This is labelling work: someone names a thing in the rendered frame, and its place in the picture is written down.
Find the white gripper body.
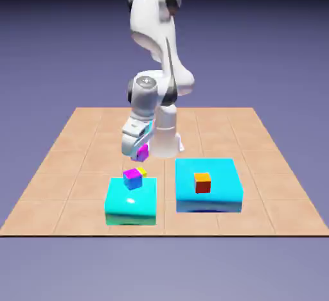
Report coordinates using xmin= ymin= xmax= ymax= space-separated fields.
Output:
xmin=121 ymin=120 xmax=156 ymax=160

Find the small magenta cube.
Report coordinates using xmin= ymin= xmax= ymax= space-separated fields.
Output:
xmin=131 ymin=143 xmax=150 ymax=163

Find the small blue cube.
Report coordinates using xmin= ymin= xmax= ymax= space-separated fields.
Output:
xmin=123 ymin=168 xmax=143 ymax=191

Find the small red cube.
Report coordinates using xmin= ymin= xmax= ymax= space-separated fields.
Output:
xmin=193 ymin=172 xmax=212 ymax=194

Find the large cyan box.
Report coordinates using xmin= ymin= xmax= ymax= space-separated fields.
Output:
xmin=104 ymin=176 xmax=157 ymax=227

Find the large blue box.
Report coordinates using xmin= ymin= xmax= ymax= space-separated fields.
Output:
xmin=174 ymin=158 xmax=244 ymax=214

